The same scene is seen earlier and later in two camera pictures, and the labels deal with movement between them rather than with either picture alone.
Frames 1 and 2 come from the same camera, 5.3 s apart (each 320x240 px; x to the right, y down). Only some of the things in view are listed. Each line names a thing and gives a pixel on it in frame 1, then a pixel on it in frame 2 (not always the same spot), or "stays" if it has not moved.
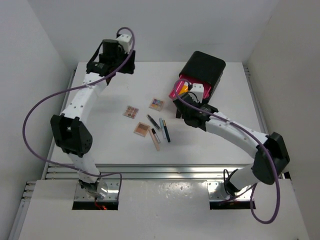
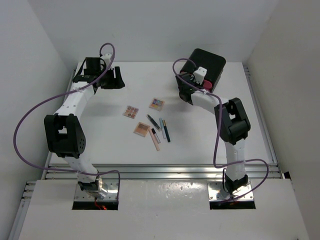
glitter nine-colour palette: x=156 y=104 stays
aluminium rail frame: x=63 y=172 stays
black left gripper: x=130 y=66 to x=115 y=82
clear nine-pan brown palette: x=131 y=112 stays
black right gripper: x=179 y=115 to x=193 y=80
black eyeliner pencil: x=153 y=121 stays
